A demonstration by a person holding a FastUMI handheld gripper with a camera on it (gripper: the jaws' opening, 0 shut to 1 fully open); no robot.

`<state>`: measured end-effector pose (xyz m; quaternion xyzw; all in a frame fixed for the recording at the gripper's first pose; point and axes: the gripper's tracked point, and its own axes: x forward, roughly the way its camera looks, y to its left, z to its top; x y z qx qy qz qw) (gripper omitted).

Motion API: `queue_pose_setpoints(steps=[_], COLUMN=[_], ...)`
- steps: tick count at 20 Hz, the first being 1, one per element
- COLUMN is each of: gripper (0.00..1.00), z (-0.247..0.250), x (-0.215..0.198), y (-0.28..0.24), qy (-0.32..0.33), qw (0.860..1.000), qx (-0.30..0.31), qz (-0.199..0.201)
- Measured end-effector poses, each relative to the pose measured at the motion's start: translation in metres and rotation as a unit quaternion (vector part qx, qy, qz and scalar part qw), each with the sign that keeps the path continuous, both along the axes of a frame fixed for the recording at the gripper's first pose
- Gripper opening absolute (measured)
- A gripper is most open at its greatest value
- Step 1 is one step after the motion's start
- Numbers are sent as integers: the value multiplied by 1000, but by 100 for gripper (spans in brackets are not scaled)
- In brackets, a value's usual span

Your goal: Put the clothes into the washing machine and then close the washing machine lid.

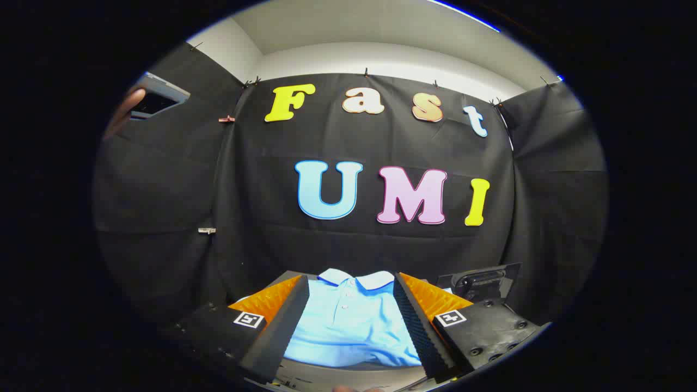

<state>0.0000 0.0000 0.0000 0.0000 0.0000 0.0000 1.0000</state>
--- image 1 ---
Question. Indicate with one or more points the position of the light blue polo shirt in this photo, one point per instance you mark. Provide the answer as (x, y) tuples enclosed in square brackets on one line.
[(348, 326)]

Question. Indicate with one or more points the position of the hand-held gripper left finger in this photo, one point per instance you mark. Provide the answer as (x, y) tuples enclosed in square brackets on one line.
[(283, 326)]

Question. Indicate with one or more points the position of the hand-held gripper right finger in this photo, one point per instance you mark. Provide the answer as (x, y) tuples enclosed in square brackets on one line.
[(416, 326)]

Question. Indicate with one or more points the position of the silver clip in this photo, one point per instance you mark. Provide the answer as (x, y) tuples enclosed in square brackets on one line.
[(207, 231)]

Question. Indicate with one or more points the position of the dark smartphone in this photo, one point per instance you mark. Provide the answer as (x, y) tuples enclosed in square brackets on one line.
[(160, 98)]

